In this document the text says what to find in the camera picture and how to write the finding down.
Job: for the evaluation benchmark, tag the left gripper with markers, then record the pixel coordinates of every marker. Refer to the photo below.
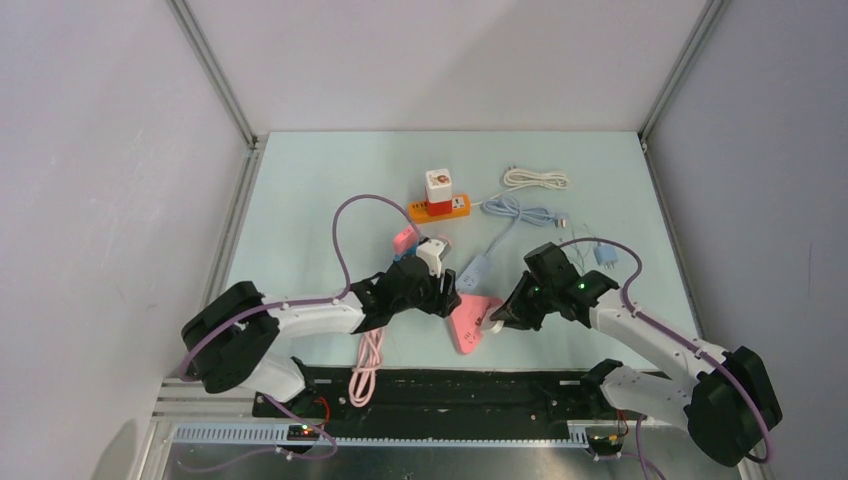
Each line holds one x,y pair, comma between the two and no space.
435,304

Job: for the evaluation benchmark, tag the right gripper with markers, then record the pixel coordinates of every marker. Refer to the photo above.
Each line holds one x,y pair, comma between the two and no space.
514,313

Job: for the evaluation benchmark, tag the white adapter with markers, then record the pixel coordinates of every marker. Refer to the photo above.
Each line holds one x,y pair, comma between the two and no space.
489,326

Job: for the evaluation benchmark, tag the pink triangular power strip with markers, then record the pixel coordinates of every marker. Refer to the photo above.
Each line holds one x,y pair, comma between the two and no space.
465,320

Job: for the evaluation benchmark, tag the light blue adapter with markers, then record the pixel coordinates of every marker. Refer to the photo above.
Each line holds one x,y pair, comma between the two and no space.
411,251

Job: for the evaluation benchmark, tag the pink adapter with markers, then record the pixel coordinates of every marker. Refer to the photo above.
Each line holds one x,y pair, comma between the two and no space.
406,240

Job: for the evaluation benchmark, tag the orange power strip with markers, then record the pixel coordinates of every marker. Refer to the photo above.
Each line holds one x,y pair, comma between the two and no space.
424,212

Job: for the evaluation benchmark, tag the red cube socket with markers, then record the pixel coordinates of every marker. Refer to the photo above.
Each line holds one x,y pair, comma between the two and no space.
439,208

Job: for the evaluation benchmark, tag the small blue wall charger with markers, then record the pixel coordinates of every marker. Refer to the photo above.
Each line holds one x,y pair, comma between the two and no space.
606,256

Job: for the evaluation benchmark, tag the white cube socket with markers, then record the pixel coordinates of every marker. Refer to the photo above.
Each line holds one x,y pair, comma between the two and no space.
438,186

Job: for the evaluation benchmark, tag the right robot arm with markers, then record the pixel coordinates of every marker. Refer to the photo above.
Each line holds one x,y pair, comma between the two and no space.
723,399

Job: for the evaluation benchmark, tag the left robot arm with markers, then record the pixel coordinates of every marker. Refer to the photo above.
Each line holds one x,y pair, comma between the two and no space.
229,341

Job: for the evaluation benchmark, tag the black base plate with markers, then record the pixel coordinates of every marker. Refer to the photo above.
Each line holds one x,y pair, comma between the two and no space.
464,405

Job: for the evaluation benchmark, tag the aluminium frame rail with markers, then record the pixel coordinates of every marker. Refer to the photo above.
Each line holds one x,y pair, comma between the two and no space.
240,416

